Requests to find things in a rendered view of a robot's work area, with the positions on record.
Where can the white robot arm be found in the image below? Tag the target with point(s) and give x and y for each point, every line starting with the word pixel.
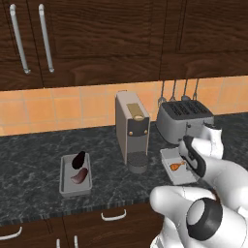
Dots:
pixel 226 180

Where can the grey meat container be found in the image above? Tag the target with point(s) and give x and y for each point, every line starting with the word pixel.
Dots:
pixel 168 158

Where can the orange chicken drumstick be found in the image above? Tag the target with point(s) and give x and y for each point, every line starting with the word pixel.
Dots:
pixel 176 166

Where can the reddish brown potato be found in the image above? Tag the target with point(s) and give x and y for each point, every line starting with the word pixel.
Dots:
pixel 79 176

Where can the grey vegetable container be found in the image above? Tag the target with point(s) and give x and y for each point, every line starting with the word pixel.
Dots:
pixel 66 187

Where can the grey coffee machine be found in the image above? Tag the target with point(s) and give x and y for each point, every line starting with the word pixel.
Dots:
pixel 124 129

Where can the silver four-slot toaster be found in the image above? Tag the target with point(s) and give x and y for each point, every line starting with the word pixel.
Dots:
pixel 172 124

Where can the hanging metal utensil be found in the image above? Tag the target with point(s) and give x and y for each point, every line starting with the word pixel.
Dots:
pixel 195 93
pixel 173 97

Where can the hanging metal ladle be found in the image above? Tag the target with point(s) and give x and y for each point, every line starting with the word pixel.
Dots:
pixel 185 97

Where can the dark wood cupboard door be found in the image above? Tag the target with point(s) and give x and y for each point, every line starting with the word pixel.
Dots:
pixel 6 48
pixel 210 29
pixel 97 38

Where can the dark wood drawer front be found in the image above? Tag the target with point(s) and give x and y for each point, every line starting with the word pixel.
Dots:
pixel 32 232
pixel 87 226

